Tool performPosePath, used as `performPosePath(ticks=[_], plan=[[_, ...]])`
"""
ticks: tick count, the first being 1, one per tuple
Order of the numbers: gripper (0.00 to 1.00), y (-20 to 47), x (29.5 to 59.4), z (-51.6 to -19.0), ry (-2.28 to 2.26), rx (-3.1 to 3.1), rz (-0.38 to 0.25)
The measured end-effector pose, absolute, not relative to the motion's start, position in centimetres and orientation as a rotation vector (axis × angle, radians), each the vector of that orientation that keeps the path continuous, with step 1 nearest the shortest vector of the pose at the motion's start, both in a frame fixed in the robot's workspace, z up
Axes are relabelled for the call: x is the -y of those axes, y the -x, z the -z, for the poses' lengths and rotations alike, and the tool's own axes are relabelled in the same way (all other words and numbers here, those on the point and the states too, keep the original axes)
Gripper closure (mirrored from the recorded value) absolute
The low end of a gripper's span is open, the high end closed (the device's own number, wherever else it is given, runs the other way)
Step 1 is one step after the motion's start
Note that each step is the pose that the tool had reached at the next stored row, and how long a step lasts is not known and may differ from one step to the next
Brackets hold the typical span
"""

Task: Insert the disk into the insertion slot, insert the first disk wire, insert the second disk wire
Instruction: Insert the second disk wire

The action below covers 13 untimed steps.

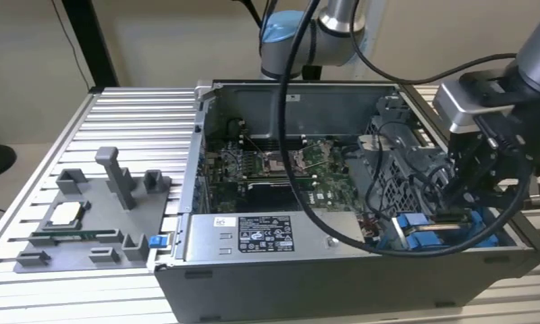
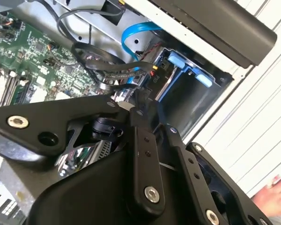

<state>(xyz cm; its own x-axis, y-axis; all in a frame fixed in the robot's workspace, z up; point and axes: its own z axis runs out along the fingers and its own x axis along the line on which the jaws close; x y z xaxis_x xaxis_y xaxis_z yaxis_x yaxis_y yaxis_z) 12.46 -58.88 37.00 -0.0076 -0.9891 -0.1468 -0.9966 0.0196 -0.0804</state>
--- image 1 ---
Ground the CPU socket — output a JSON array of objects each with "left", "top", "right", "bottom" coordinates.
[{"left": 260, "top": 151, "right": 300, "bottom": 175}]

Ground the black expansion card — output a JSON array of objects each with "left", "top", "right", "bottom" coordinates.
[{"left": 246, "top": 182, "right": 297, "bottom": 205}]

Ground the green RAM stick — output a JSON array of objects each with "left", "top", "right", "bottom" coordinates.
[{"left": 31, "top": 229, "right": 117, "bottom": 239}]

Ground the grey disk bay cage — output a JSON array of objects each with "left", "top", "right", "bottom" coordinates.
[{"left": 354, "top": 114, "right": 456, "bottom": 217}]

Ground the silver CPU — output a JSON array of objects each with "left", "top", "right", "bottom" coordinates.
[{"left": 43, "top": 204, "right": 82, "bottom": 227}]

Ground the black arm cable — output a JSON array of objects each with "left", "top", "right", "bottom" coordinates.
[
  {"left": 278, "top": 0, "right": 538, "bottom": 257},
  {"left": 348, "top": 0, "right": 521, "bottom": 84}
]

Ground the black upright post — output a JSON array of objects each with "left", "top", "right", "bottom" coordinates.
[{"left": 61, "top": 0, "right": 119, "bottom": 88}]

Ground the black PC case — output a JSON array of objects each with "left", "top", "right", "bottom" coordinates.
[{"left": 153, "top": 79, "right": 540, "bottom": 321}]

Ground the green motherboard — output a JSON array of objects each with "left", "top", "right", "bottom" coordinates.
[{"left": 203, "top": 136, "right": 358, "bottom": 214}]

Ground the metal socket cover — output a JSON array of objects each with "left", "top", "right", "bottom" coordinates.
[{"left": 297, "top": 141, "right": 337, "bottom": 170}]

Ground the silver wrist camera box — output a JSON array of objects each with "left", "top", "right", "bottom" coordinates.
[{"left": 432, "top": 82, "right": 518, "bottom": 134}]

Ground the black disk wire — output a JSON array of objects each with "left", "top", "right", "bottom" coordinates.
[{"left": 416, "top": 161, "right": 456, "bottom": 213}]

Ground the grey parts rack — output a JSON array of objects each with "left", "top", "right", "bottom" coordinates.
[{"left": 13, "top": 146, "right": 174, "bottom": 273}]

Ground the silver power supply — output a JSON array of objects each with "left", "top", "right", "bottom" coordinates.
[{"left": 183, "top": 211, "right": 370, "bottom": 263}]

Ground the red wire bundle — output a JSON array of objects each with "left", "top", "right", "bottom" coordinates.
[{"left": 358, "top": 219, "right": 384, "bottom": 239}]

